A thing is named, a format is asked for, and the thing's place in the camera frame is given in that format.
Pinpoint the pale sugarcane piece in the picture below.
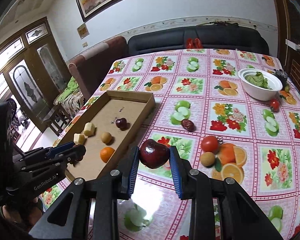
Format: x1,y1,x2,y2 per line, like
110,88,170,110
83,122,95,137
73,133,86,145

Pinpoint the tan longan fruit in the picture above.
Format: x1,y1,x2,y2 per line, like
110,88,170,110
200,152,216,167
100,132,113,144

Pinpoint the orange mandarin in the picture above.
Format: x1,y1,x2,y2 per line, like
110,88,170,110
100,147,115,163

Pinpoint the large red tomato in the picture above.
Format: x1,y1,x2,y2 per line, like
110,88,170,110
200,135,219,153

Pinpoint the person's left hand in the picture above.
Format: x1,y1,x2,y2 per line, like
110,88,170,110
1,197,44,232

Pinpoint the dark wooden stool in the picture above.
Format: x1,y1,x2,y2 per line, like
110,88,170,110
43,104,72,136

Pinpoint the green patterned blanket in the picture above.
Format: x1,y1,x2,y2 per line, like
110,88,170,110
53,76,86,117

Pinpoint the brown cardboard tray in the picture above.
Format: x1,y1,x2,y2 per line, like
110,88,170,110
58,90,155,181

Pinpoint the wooden glass door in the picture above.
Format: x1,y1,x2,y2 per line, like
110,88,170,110
0,17,71,132

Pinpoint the dark red jujube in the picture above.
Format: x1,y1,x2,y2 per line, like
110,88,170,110
181,119,196,132

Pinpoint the brown armchair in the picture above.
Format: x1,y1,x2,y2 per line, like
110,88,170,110
68,36,128,100

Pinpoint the floral fruit print tablecloth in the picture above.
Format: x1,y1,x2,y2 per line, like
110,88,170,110
38,48,300,240

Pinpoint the small red tomato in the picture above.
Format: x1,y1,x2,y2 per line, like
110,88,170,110
269,99,280,113

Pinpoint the white bowl with greens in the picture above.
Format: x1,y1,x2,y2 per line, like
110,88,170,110
238,68,283,101

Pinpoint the small dark cup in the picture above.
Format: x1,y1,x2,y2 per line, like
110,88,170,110
274,69,288,88

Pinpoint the wooden sideboard cabinet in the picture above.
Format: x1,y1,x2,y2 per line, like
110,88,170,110
286,39,300,93

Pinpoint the red cushion ornament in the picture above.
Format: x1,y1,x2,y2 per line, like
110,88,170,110
186,38,203,49

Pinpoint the black leather sofa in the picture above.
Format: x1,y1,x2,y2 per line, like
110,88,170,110
127,24,269,56

